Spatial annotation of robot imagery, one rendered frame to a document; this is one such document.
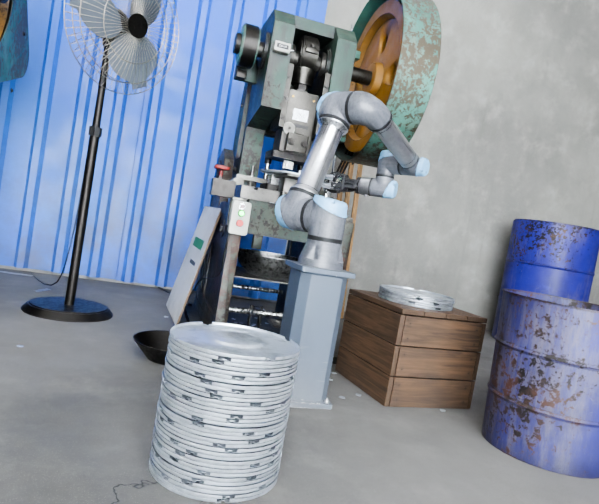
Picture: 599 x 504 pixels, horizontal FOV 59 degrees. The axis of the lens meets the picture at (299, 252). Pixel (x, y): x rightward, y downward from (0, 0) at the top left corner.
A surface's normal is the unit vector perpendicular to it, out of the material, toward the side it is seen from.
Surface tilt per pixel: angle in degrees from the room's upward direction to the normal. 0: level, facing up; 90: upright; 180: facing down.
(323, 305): 90
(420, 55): 89
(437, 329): 90
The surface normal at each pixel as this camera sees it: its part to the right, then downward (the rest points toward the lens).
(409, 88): 0.22, 0.37
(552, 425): -0.44, 0.01
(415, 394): 0.37, 0.11
